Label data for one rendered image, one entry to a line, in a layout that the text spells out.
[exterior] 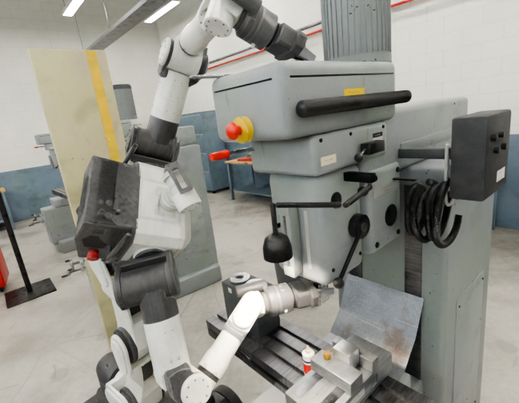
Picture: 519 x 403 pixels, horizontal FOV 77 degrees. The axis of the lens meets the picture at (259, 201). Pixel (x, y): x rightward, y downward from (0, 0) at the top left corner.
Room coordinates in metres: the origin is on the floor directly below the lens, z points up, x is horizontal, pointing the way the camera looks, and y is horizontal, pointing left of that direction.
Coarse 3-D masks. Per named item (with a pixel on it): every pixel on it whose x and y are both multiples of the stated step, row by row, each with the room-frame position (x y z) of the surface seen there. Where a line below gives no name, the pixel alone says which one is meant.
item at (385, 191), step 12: (384, 168) 0.96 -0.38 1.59; (396, 168) 0.99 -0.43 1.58; (384, 180) 0.95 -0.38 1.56; (396, 180) 0.99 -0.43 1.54; (372, 192) 0.91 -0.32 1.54; (384, 192) 0.95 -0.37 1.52; (396, 192) 0.99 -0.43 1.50; (360, 204) 0.92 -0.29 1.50; (372, 204) 0.91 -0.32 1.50; (384, 204) 0.95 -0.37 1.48; (396, 204) 0.99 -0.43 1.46; (372, 216) 0.91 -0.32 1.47; (384, 216) 0.95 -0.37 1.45; (396, 216) 0.98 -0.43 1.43; (372, 228) 0.91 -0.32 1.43; (384, 228) 0.94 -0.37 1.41; (396, 228) 0.99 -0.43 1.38; (372, 240) 0.91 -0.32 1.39; (384, 240) 0.94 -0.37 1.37; (372, 252) 0.91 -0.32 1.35
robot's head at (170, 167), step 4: (168, 164) 0.85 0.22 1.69; (172, 164) 0.85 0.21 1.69; (176, 164) 0.86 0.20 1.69; (168, 168) 0.84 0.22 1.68; (172, 168) 0.85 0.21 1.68; (176, 168) 0.85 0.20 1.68; (180, 168) 0.86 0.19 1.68; (164, 172) 0.88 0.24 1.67; (168, 172) 0.85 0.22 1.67; (172, 172) 0.84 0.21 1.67; (180, 172) 0.85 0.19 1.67; (184, 172) 0.85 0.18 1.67; (164, 176) 0.86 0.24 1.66; (172, 176) 0.84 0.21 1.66; (184, 176) 0.85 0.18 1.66; (176, 180) 0.83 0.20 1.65; (184, 180) 0.85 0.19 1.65; (188, 180) 0.84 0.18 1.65; (176, 184) 0.83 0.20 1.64; (188, 184) 0.84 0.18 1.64; (180, 188) 0.82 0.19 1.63; (184, 188) 0.83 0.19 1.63; (188, 188) 0.83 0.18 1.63; (192, 188) 0.83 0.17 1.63; (180, 192) 0.82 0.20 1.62; (184, 192) 0.82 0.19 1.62
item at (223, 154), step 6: (222, 150) 0.86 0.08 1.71; (228, 150) 0.86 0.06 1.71; (234, 150) 0.88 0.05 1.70; (240, 150) 0.89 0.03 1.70; (246, 150) 0.90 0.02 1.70; (252, 150) 0.92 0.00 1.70; (210, 156) 0.83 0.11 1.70; (216, 156) 0.83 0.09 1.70; (222, 156) 0.85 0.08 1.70; (228, 156) 0.86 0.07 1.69
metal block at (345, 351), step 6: (342, 342) 0.89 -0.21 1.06; (348, 342) 0.88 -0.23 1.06; (336, 348) 0.86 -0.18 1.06; (342, 348) 0.86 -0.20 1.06; (348, 348) 0.86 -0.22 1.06; (354, 348) 0.85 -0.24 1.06; (336, 354) 0.86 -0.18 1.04; (342, 354) 0.84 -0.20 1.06; (348, 354) 0.83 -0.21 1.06; (354, 354) 0.84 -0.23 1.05; (342, 360) 0.84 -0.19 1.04; (348, 360) 0.83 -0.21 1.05; (354, 360) 0.84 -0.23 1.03; (354, 366) 0.84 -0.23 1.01
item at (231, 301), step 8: (240, 272) 1.36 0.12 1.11; (232, 280) 1.27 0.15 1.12; (240, 280) 1.26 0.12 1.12; (248, 280) 1.27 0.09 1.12; (256, 280) 1.25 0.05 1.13; (224, 288) 1.28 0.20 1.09; (232, 288) 1.24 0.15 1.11; (224, 296) 1.29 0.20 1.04; (232, 296) 1.24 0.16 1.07; (232, 304) 1.25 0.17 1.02; (232, 312) 1.26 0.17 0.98; (256, 320) 1.14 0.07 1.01; (264, 320) 1.15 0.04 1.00; (272, 320) 1.18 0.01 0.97; (256, 328) 1.14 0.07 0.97; (264, 328) 1.15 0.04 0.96; (272, 328) 1.18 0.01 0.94; (256, 336) 1.15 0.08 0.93
